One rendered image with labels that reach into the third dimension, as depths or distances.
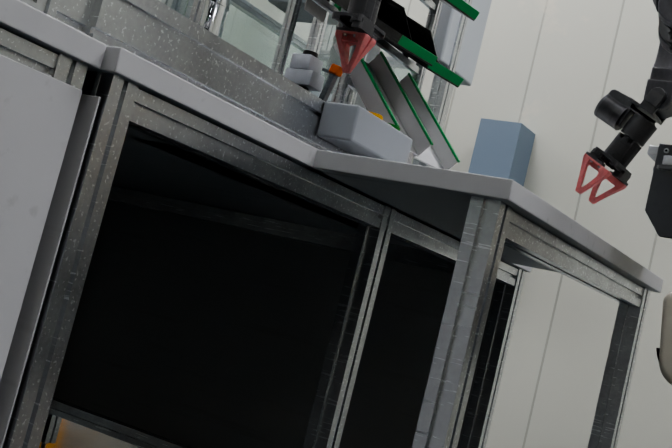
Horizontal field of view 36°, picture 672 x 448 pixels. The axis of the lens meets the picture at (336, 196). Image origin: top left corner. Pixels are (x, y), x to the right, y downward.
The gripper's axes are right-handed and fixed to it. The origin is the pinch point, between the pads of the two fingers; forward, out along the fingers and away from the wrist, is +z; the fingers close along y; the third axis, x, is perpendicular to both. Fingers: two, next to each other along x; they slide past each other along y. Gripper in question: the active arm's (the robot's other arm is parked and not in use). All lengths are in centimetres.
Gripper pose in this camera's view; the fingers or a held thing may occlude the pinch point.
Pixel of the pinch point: (347, 68)
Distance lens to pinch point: 192.9
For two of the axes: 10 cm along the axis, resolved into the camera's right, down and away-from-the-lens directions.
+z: -2.6, 9.6, -1.1
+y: -4.7, -2.2, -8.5
